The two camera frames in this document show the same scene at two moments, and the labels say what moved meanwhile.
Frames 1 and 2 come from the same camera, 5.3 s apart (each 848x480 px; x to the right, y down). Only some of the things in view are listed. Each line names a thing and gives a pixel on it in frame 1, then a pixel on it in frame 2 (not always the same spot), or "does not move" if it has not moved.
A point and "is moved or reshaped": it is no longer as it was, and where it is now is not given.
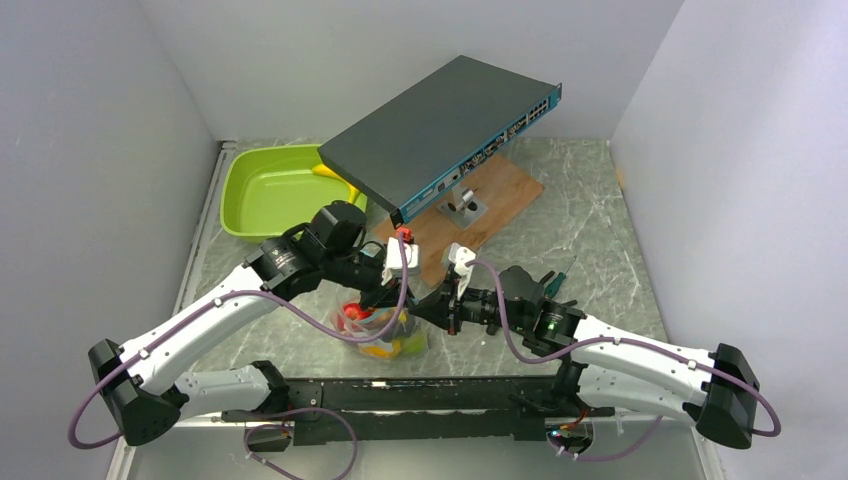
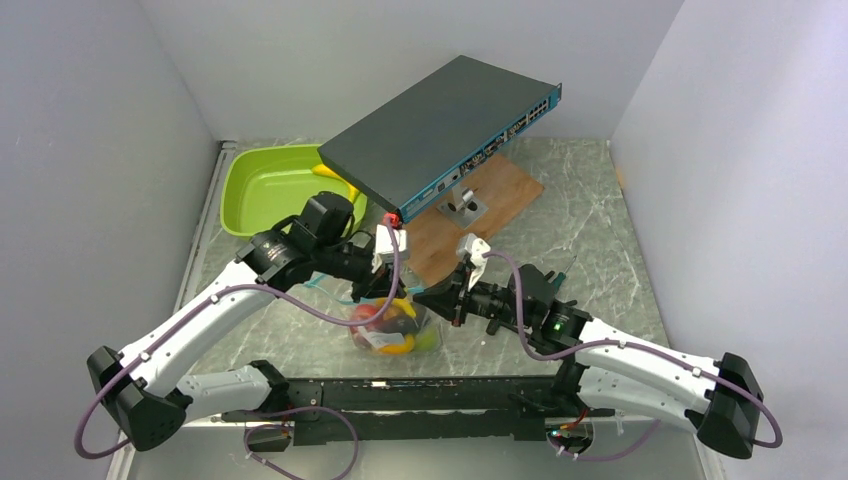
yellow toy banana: (381, 352) -> (396, 308)
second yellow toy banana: (323, 170) does not move
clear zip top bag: (406, 338) is moved or reshaped
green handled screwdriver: (552, 288) does not move
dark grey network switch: (406, 152) does not move
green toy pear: (414, 343) -> (429, 340)
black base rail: (342, 411) does not move
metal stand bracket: (464, 209) does not move
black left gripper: (381, 295) does not move
